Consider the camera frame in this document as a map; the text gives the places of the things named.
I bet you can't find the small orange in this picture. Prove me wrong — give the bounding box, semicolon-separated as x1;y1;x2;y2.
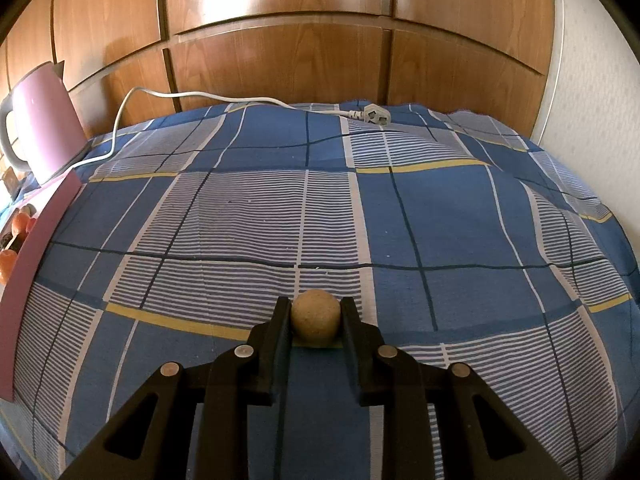
11;211;38;235

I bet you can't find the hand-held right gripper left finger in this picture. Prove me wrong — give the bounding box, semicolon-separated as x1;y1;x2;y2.
57;296;293;480

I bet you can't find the white power cord with plug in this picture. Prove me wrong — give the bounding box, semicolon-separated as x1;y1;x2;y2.
47;86;391;183

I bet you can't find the pink electric kettle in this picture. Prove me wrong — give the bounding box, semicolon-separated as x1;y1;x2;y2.
0;61;87;184

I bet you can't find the wooden panelled wardrobe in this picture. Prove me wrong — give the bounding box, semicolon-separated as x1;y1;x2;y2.
0;0;556;141

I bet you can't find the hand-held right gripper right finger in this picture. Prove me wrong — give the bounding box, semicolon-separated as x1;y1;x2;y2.
340;297;571;480

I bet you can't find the small tan round ball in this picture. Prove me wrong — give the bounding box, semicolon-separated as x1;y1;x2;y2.
291;290;342;348

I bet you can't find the blue plaid tablecloth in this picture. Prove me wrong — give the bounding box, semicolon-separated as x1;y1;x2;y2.
0;101;632;480

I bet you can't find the pink rimmed white tray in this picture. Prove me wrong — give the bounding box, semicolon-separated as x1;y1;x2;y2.
0;172;83;403

